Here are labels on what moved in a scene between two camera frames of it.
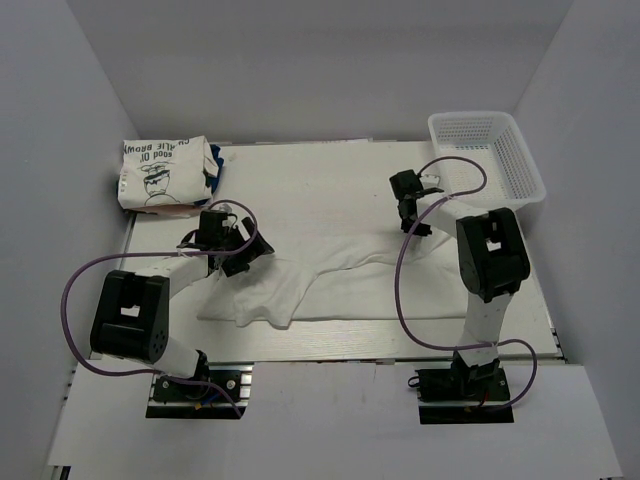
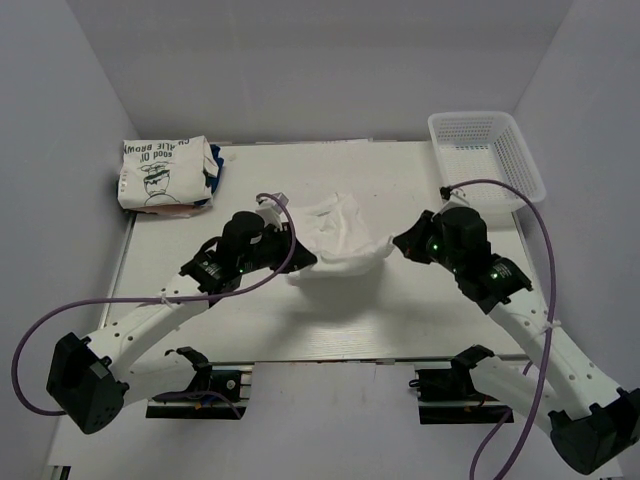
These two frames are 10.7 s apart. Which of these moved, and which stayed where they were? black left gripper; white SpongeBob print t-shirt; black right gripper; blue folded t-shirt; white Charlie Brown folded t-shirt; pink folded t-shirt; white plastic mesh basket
Moved: black right gripper; black left gripper; white SpongeBob print t-shirt
Stayed: pink folded t-shirt; blue folded t-shirt; white plastic mesh basket; white Charlie Brown folded t-shirt
